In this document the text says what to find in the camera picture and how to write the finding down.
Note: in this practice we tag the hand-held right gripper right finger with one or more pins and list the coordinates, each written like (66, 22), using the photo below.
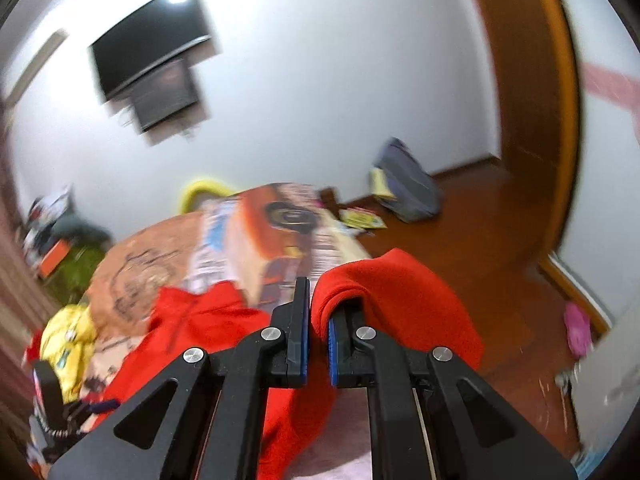
(333, 355)

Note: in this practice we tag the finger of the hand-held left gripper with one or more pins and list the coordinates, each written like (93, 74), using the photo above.
(102, 403)

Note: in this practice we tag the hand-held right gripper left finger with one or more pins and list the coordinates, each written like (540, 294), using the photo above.
(302, 350)

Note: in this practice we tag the red sweater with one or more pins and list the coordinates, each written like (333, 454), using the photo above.
(415, 300)

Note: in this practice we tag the yellow cartoon print garment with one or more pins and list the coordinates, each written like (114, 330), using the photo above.
(70, 345)

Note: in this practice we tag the green cloth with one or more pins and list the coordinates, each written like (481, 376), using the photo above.
(80, 267)

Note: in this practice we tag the orange box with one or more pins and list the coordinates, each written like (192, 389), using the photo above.
(54, 259)

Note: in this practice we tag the yellow booklet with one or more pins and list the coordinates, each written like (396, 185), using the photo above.
(362, 219)

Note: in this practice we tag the printed blanket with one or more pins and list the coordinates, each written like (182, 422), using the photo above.
(150, 270)

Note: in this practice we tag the pink cloth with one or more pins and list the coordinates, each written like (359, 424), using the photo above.
(577, 330)

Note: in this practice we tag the brown wooden door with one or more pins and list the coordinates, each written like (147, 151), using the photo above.
(520, 85)

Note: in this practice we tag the small black wall screen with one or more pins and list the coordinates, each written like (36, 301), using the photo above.
(167, 97)

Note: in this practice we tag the orange wooden door frame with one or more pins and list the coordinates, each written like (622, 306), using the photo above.
(575, 110)

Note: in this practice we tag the black wall television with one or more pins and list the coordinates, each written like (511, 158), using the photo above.
(150, 40)

